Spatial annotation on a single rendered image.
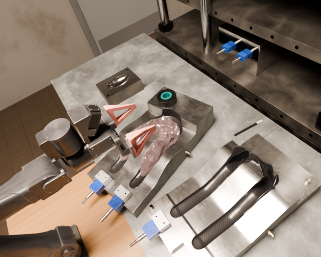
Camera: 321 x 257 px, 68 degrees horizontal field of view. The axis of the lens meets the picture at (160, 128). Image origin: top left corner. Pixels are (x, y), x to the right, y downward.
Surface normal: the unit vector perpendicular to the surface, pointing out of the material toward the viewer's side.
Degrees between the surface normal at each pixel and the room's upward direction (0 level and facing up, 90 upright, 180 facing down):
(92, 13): 90
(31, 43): 90
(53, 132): 1
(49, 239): 60
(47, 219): 0
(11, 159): 0
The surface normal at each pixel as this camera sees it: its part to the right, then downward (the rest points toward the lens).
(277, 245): -0.19, -0.62
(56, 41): 0.55, 0.58
